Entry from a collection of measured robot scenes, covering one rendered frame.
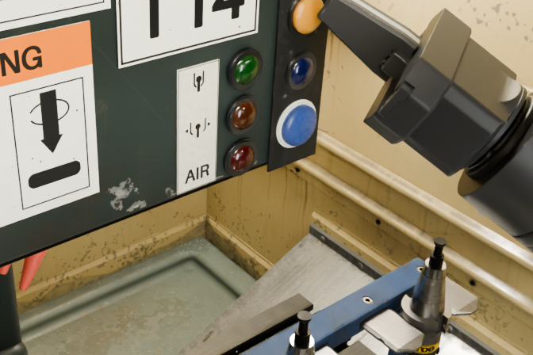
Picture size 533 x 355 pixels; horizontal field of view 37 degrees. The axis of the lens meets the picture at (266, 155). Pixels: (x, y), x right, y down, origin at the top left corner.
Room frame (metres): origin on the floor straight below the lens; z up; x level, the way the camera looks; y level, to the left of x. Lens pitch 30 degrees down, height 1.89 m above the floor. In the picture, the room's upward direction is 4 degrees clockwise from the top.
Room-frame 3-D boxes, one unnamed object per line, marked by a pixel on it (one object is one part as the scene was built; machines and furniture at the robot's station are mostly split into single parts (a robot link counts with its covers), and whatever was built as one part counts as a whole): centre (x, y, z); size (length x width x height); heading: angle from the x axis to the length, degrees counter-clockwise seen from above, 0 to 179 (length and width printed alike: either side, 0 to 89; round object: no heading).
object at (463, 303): (0.82, -0.25, 1.21); 0.07 x 0.05 x 0.01; 42
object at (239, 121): (0.46, 0.02, 1.65); 0.02 x 0.01 x 0.02; 132
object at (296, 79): (0.49, -0.02, 1.67); 0.02 x 0.01 x 0.02; 132
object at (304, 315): (0.63, -0.05, 1.31); 0.02 x 0.02 x 0.03
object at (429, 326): (0.78, -0.21, 1.21); 0.06 x 0.06 x 0.03
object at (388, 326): (0.74, -0.17, 1.21); 0.07 x 0.05 x 0.01; 42
